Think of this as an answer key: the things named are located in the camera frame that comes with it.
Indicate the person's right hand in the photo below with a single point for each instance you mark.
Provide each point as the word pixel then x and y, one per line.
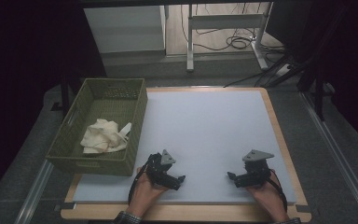
pixel 272 199

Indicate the aluminium rail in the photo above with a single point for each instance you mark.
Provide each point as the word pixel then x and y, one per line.
pixel 34 193
pixel 338 155

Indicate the green woven plastic basket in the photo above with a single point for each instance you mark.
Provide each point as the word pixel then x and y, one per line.
pixel 74 163

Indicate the light grey table mat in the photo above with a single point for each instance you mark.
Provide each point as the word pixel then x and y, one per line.
pixel 205 124

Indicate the white metal desk frame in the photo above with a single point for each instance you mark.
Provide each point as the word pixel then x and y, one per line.
pixel 223 21

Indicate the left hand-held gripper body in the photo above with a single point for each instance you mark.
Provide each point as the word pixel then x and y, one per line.
pixel 161 165

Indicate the white cabinet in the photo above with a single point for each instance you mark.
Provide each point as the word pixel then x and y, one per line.
pixel 124 29

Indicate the white power strip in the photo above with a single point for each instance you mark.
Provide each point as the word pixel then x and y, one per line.
pixel 283 70

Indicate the cream egg-print cloth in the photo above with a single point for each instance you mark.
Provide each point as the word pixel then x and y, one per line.
pixel 101 137

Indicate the black metal stand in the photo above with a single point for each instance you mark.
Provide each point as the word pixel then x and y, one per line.
pixel 319 99

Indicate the person's left hand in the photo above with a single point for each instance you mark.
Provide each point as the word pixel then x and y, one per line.
pixel 143 194

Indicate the black tape piece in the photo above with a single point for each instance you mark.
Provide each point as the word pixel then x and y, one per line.
pixel 65 206
pixel 302 208

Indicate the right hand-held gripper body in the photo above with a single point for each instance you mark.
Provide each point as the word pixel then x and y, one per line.
pixel 256 171

